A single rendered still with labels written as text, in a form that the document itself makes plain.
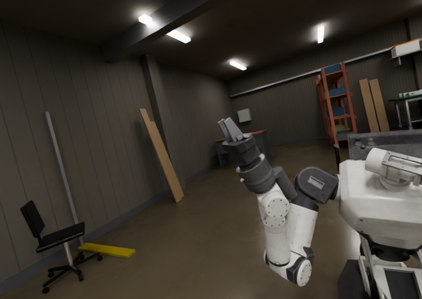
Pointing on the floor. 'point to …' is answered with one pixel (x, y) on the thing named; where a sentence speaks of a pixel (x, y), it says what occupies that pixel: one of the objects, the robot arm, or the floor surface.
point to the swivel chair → (49, 240)
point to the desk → (262, 141)
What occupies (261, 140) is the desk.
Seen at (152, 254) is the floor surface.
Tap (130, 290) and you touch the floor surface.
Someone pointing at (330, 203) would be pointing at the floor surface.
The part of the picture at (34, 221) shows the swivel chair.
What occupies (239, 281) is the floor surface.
